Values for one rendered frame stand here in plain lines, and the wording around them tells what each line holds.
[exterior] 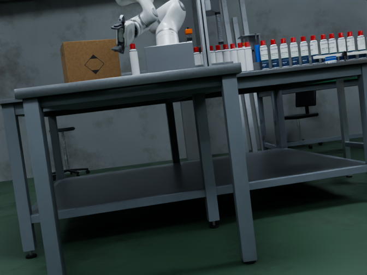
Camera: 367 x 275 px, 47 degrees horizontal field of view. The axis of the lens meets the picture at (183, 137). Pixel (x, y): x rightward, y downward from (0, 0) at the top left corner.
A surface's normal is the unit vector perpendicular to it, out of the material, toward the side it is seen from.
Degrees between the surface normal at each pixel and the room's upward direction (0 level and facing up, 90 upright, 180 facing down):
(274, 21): 90
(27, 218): 90
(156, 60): 90
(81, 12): 90
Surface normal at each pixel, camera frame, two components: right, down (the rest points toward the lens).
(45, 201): 0.04, 0.06
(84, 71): 0.33, 0.02
